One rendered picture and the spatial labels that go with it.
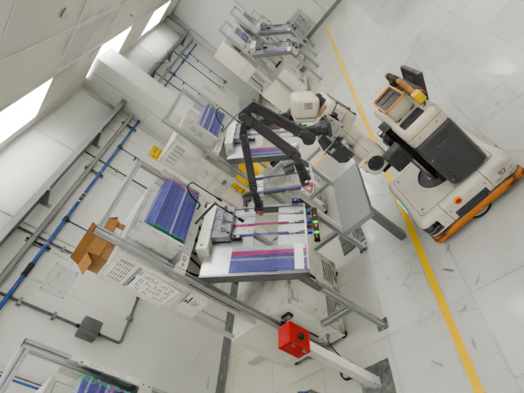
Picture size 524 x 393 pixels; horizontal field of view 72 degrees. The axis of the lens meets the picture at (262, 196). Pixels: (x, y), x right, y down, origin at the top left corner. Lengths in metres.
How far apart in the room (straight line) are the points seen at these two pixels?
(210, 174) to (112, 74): 2.52
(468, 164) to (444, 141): 0.24
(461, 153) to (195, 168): 2.31
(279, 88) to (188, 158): 3.70
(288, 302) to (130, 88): 3.99
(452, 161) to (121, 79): 4.42
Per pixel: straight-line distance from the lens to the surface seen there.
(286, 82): 6.88
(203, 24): 9.97
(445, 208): 2.52
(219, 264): 2.44
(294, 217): 2.68
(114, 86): 5.66
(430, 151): 2.31
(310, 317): 2.65
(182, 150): 3.53
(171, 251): 2.41
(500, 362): 2.28
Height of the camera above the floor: 1.97
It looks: 20 degrees down
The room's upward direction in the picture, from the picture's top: 56 degrees counter-clockwise
